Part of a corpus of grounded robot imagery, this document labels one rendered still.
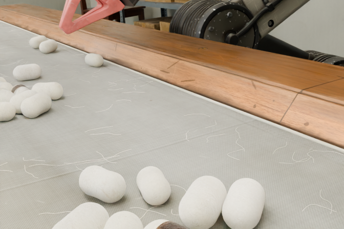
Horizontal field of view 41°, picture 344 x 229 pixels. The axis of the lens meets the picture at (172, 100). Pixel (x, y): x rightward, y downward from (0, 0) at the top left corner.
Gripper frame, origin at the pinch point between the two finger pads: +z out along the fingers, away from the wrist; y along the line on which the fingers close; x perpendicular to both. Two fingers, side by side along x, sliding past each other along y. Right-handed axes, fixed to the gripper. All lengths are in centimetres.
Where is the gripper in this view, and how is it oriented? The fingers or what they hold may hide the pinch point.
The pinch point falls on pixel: (67, 25)
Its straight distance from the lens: 59.7
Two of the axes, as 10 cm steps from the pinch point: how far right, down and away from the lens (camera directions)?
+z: -6.1, 7.8, -1.6
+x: 6.1, 5.8, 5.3
